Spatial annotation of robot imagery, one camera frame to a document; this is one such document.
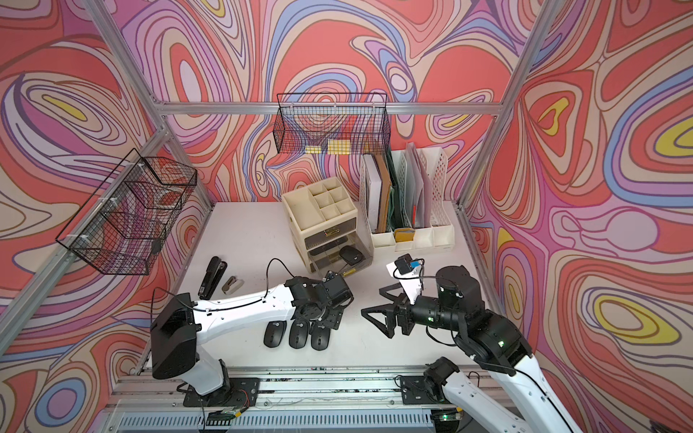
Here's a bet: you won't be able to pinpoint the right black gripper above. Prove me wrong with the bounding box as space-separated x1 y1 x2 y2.
362 281 464 339

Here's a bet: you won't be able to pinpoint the black computer mouse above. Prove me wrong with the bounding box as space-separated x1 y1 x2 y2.
339 245 365 266
310 323 331 351
263 320 287 348
289 319 310 349

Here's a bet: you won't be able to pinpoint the beige drawer organizer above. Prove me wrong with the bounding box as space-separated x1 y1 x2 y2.
281 177 357 272

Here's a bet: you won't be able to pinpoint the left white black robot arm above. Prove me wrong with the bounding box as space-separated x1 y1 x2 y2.
150 272 354 396

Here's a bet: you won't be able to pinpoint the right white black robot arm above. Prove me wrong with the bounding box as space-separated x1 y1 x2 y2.
361 264 581 432

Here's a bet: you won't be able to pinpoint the white file rack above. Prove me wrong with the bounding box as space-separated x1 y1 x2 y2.
357 148 456 258

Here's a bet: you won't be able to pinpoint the green folder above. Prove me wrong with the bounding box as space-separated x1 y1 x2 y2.
384 150 404 230

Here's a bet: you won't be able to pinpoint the brown cardboard folder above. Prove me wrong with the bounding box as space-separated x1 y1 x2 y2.
375 153 392 233

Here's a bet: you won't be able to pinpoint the translucent grey folders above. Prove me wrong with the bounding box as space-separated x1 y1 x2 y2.
404 143 432 228

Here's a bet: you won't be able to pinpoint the white book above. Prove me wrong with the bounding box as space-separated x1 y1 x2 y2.
362 154 383 228

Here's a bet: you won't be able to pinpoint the black stapler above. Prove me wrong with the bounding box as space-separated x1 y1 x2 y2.
198 256 227 301

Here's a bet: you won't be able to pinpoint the small yellow notes pad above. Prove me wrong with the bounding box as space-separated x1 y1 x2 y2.
304 145 322 154

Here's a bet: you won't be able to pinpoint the yellow sticky notes pad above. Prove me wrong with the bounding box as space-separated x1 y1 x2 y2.
327 139 351 155

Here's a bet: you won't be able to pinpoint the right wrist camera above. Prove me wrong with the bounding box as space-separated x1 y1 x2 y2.
386 254 425 305

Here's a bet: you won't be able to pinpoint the aluminium rail base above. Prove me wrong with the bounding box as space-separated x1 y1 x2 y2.
96 364 559 433

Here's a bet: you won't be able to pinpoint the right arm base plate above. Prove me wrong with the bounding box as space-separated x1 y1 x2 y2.
393 375 449 405

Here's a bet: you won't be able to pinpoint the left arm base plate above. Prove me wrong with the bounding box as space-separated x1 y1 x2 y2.
183 377 260 409

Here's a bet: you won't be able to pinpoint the back black wire basket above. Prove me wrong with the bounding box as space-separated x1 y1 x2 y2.
273 91 392 156

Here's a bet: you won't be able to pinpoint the black wire basket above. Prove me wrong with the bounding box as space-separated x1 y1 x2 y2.
55 150 198 276
273 91 392 156

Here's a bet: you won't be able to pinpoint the left black wire basket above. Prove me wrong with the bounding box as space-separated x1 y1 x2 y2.
55 150 198 276

